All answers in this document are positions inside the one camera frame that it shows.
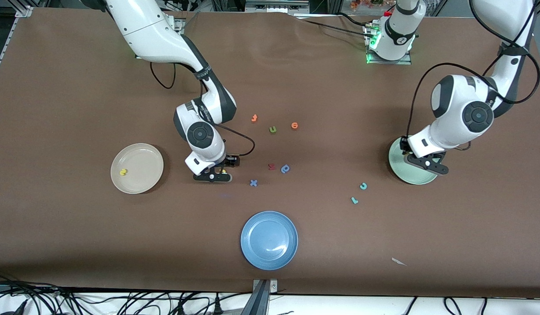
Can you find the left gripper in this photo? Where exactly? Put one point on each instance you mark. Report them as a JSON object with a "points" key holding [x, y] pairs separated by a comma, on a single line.
{"points": [[404, 147]]}

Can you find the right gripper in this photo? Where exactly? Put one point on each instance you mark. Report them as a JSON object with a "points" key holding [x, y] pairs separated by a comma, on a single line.
{"points": [[230, 160]]}

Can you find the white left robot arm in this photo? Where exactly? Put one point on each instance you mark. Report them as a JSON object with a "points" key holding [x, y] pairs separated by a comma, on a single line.
{"points": [[453, 100]]}

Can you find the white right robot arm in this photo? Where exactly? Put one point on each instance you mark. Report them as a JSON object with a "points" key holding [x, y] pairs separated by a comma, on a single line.
{"points": [[151, 35]]}

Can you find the green round plate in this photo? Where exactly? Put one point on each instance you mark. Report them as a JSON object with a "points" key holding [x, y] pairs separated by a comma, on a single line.
{"points": [[420, 178]]}

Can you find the beige round plate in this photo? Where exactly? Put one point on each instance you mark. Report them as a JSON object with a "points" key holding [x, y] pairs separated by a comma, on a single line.
{"points": [[141, 162]]}

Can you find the blue letter p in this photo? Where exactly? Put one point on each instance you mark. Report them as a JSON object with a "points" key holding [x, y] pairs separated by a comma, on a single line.
{"points": [[287, 170]]}

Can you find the blue round plate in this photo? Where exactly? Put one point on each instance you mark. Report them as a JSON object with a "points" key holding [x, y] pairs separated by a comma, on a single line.
{"points": [[269, 240]]}

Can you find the white paper scrap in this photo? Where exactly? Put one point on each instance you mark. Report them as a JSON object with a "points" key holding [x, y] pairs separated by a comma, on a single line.
{"points": [[398, 261]]}

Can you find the black power plug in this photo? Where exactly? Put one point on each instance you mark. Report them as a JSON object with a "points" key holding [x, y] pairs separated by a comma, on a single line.
{"points": [[217, 307], [180, 309], [17, 309]]}

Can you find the brown table cover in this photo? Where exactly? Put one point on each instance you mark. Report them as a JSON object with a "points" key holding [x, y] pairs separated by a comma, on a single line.
{"points": [[77, 240]]}

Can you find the orange flowers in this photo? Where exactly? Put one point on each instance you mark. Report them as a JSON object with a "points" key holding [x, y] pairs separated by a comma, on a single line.
{"points": [[366, 3]]}

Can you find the aluminium profile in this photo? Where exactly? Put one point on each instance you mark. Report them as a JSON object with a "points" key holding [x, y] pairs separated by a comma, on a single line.
{"points": [[25, 11]]}

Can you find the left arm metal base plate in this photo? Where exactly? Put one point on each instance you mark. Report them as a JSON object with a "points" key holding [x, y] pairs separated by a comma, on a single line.
{"points": [[390, 62]]}

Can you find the grey metal camera mount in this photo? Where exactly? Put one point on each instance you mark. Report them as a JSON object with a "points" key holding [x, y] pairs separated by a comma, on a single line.
{"points": [[263, 297]]}

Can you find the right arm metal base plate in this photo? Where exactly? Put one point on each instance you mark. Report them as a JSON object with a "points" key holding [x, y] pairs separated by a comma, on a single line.
{"points": [[178, 24]]}

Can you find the grey metal frame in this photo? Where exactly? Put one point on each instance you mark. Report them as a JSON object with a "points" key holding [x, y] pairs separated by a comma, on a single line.
{"points": [[276, 5]]}

